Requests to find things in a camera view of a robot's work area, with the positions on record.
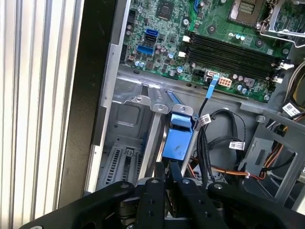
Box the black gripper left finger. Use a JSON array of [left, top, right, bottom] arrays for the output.
[[20, 161, 166, 229]]

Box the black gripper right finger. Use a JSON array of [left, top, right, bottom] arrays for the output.
[[168, 160, 305, 229]]

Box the hard disk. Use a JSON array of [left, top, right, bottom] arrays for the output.
[[152, 112, 200, 177]]

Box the black wire with blue plug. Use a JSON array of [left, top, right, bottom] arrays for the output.
[[197, 73, 220, 179]]

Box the metal disk bay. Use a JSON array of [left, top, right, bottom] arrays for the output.
[[96, 94, 198, 189]]

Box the grey metal drive cage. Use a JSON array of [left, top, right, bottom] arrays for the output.
[[240, 102, 305, 206]]

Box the beige power connector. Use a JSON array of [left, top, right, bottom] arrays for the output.
[[218, 77, 232, 90]]

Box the black PC case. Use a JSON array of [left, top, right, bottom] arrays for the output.
[[58, 0, 305, 229]]

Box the black RAM slot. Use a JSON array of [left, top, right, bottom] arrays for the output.
[[189, 44, 282, 77], [190, 38, 285, 72], [188, 50, 278, 83], [190, 32, 288, 66]]

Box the blue SATA port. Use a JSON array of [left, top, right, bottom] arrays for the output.
[[144, 28, 160, 43]]

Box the green motherboard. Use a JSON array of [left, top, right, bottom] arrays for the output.
[[119, 0, 305, 103]]

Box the metal socket cover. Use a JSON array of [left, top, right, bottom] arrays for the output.
[[256, 0, 305, 48]]

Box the black square chip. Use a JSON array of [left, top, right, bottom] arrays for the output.
[[157, 2, 173, 17]]

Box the CPU socket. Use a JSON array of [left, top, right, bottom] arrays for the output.
[[227, 0, 260, 21]]

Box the orange yellow red wire bundle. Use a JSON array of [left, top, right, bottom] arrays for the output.
[[189, 140, 295, 183]]

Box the black wire with white label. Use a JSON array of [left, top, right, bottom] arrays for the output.
[[207, 108, 247, 182]]

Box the yellow white wire bundle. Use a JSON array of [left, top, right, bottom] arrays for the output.
[[289, 61, 305, 105]]

